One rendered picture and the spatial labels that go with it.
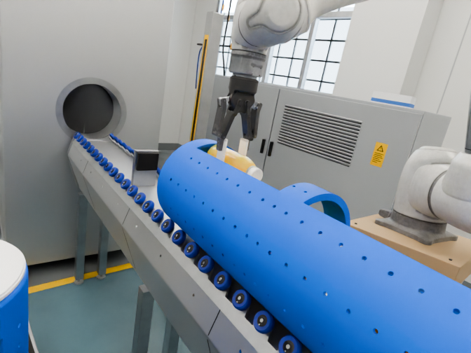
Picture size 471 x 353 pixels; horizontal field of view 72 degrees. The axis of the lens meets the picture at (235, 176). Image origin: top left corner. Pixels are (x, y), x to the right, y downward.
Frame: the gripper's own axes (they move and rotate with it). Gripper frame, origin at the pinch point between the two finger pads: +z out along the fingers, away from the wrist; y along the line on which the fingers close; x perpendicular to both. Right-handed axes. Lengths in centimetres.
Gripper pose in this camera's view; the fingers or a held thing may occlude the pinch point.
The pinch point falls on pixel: (232, 153)
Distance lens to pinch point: 89.7
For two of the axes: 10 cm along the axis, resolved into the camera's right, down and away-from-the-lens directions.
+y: 7.9, -0.4, 6.1
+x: -5.9, -3.2, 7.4
